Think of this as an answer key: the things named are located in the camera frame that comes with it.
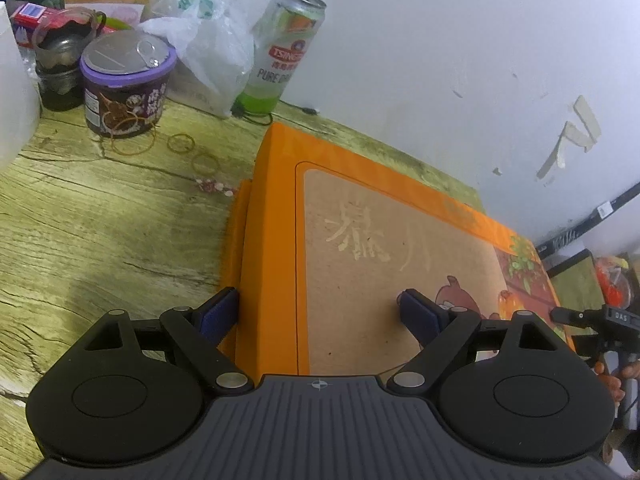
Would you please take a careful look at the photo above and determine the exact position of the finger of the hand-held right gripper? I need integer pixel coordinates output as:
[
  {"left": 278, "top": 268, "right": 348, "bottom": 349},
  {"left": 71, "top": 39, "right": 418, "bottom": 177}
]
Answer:
[{"left": 549, "top": 306, "right": 606, "bottom": 327}]

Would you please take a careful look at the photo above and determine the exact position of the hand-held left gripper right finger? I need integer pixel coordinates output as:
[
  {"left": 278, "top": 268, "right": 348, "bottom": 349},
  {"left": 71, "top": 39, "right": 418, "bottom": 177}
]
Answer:
[{"left": 390, "top": 287, "right": 566, "bottom": 393}]

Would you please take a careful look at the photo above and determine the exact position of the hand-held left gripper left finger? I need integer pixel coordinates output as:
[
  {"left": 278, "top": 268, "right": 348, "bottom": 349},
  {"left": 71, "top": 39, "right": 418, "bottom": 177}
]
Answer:
[{"left": 75, "top": 286, "right": 251, "bottom": 395}]

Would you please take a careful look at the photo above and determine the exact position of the orange cardboard box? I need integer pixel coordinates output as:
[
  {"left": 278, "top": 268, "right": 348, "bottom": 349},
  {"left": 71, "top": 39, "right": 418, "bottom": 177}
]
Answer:
[{"left": 219, "top": 179, "right": 256, "bottom": 361}]

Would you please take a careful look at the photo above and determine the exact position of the orange printed box lid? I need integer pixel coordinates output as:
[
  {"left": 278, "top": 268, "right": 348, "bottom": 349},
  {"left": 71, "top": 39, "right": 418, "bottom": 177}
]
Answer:
[{"left": 235, "top": 122, "right": 576, "bottom": 376}]

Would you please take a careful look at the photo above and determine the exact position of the wooden desktop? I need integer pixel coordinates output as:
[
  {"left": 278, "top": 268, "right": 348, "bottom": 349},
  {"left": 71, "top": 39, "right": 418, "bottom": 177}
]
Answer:
[{"left": 0, "top": 95, "right": 486, "bottom": 461}]

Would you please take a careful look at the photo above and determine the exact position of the person's right hand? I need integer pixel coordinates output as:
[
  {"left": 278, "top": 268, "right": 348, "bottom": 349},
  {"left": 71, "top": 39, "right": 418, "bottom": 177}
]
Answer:
[{"left": 594, "top": 359, "right": 640, "bottom": 405}]

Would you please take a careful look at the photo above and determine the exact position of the red orange packet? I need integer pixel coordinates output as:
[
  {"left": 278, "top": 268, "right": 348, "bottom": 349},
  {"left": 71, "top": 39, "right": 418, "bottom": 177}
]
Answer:
[{"left": 595, "top": 256, "right": 638, "bottom": 307}]

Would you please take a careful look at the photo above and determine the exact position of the plain black bar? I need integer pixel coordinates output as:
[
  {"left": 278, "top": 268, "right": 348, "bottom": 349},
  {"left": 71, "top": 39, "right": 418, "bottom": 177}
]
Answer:
[{"left": 546, "top": 247, "right": 596, "bottom": 275}]

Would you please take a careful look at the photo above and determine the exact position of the black printed bar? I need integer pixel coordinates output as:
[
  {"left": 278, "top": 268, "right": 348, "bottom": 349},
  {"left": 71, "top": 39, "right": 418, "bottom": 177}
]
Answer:
[{"left": 534, "top": 191, "right": 640, "bottom": 253}]

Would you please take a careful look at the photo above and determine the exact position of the large tan rubber band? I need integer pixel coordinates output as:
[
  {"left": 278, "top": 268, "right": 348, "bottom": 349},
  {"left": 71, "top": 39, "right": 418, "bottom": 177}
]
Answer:
[{"left": 111, "top": 130, "right": 159, "bottom": 157}]

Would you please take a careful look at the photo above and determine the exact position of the purple lid food can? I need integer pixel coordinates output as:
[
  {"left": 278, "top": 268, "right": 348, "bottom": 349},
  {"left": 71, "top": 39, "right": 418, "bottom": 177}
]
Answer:
[{"left": 80, "top": 30, "right": 177, "bottom": 138}]

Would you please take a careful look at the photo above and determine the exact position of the white plastic bag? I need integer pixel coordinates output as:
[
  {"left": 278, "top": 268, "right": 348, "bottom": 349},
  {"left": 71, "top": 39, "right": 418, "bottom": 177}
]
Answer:
[{"left": 137, "top": 0, "right": 256, "bottom": 118}]

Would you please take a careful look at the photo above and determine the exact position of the green white beer can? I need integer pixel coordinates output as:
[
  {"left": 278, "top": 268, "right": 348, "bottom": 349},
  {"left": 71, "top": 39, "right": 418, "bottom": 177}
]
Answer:
[{"left": 235, "top": 0, "right": 327, "bottom": 113}]

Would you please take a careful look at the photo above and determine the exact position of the stack of white cups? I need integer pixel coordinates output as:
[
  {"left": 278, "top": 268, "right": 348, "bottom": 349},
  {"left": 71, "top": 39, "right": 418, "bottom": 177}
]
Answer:
[{"left": 0, "top": 2, "right": 41, "bottom": 171}]

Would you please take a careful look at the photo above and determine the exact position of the clear green print plastic bag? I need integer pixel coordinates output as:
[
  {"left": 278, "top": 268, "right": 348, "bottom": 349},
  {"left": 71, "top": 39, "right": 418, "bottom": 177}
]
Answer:
[{"left": 150, "top": 0, "right": 226, "bottom": 23}]

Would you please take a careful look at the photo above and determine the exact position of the pink white box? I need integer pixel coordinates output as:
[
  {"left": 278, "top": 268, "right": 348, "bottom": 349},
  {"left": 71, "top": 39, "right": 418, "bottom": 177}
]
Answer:
[{"left": 102, "top": 4, "right": 146, "bottom": 23}]

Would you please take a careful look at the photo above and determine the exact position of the red blue small box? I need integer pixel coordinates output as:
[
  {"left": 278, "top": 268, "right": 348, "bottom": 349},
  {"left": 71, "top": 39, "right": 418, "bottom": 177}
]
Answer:
[{"left": 10, "top": 2, "right": 51, "bottom": 43}]

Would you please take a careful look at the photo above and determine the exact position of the peeling wall tape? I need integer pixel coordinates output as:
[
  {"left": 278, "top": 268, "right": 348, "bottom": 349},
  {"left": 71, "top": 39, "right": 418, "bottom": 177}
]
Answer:
[{"left": 536, "top": 95, "right": 601, "bottom": 183}]

